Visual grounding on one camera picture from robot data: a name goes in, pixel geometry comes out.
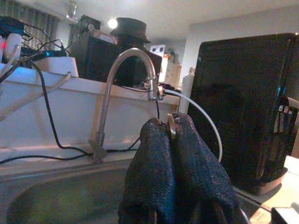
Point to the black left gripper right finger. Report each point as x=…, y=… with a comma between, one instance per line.
x=201, y=182

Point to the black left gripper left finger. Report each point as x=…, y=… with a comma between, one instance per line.
x=149, y=175

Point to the patterned metal chopstick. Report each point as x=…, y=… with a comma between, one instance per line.
x=172, y=131

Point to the tall black appliance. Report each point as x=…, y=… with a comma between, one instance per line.
x=238, y=105

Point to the chrome faucet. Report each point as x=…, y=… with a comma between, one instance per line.
x=107, y=93

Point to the stainless steel sink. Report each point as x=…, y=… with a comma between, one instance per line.
x=58, y=198

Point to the white bottle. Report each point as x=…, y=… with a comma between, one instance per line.
x=187, y=88

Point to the large black box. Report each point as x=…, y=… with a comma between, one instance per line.
x=98, y=58

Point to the white box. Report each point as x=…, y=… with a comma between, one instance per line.
x=58, y=66

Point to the black brimmed hat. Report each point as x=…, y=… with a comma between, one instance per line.
x=130, y=30

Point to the grey curtain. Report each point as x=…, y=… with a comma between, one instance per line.
x=35, y=21

